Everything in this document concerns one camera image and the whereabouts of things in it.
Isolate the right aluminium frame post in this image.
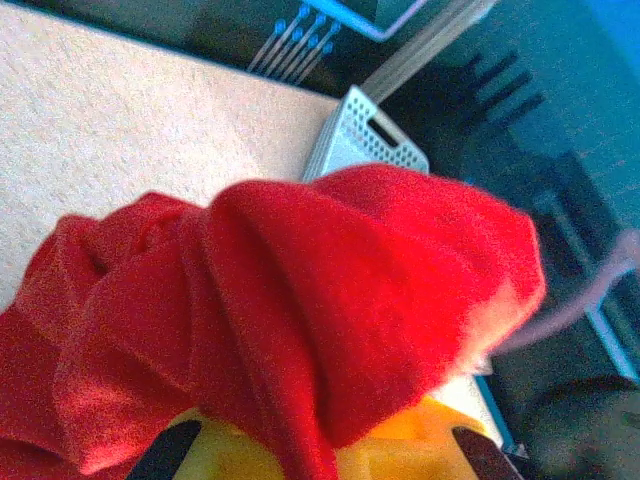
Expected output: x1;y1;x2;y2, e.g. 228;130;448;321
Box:
359;0;501;104

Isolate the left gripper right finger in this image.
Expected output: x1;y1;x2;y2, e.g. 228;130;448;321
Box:
337;398;524;480

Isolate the red t-shirt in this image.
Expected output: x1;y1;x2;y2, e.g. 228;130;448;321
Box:
0;162;546;480

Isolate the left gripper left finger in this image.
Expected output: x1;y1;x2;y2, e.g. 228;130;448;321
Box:
127;405;297;480

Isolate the white perforated plastic basket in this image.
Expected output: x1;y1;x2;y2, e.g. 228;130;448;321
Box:
302;84;431;184

